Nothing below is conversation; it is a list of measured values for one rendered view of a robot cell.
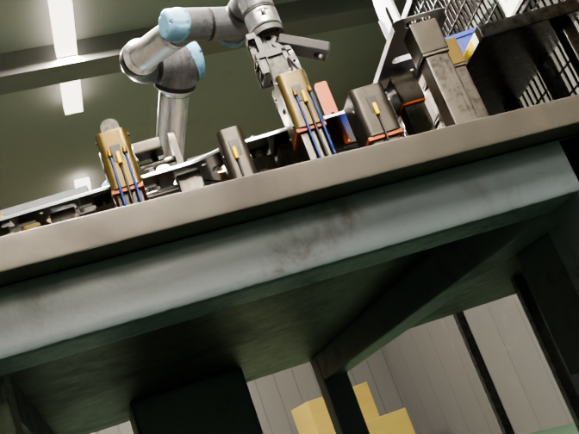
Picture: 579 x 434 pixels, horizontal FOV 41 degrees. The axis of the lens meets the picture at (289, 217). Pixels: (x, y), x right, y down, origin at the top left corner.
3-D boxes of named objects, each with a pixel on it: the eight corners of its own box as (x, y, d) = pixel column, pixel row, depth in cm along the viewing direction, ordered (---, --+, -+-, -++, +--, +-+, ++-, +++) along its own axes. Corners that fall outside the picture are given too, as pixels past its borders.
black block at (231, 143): (265, 271, 134) (214, 125, 143) (264, 285, 144) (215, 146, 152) (295, 263, 135) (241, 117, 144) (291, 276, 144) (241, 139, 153)
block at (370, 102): (407, 221, 136) (349, 83, 144) (395, 241, 147) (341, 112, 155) (445, 209, 137) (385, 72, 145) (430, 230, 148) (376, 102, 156)
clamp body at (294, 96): (340, 240, 132) (273, 68, 142) (333, 259, 143) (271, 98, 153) (376, 229, 133) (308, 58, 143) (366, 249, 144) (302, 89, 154)
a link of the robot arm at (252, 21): (275, 20, 176) (277, -1, 169) (282, 37, 175) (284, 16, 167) (244, 29, 175) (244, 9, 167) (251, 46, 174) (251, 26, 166)
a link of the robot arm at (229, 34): (196, 24, 184) (210, -5, 175) (238, 22, 190) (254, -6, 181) (205, 52, 182) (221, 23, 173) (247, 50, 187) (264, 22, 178)
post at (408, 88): (448, 211, 141) (389, 77, 149) (441, 220, 146) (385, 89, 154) (473, 203, 142) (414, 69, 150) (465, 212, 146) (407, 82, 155)
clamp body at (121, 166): (143, 309, 129) (89, 128, 140) (151, 323, 141) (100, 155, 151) (181, 297, 130) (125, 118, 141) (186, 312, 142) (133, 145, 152)
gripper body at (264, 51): (263, 93, 170) (245, 46, 174) (299, 82, 172) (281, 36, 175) (264, 76, 163) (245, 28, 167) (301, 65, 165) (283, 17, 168)
